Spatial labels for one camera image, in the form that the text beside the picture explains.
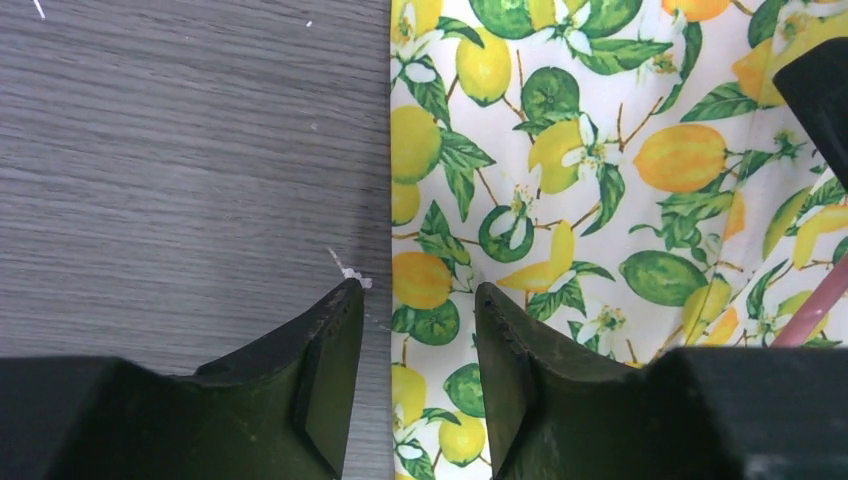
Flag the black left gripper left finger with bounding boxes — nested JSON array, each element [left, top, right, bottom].
[[1, 279, 364, 479]]

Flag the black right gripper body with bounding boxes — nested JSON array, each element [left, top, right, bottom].
[[773, 37, 847, 186]]

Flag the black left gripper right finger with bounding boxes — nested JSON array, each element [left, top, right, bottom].
[[474, 283, 847, 479]]

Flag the lemon print skirt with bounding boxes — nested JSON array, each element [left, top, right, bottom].
[[389, 1, 847, 479]]

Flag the thin pink wire hanger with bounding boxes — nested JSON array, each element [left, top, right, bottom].
[[771, 255, 847, 347]]

